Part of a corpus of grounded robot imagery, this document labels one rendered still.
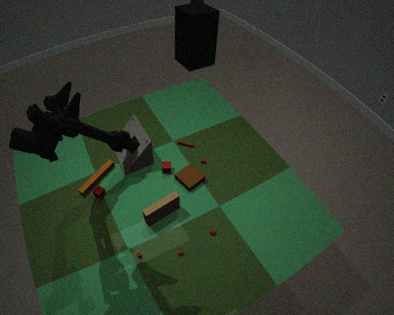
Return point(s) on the orange rectangular bar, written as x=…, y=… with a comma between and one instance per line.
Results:
x=91, y=182

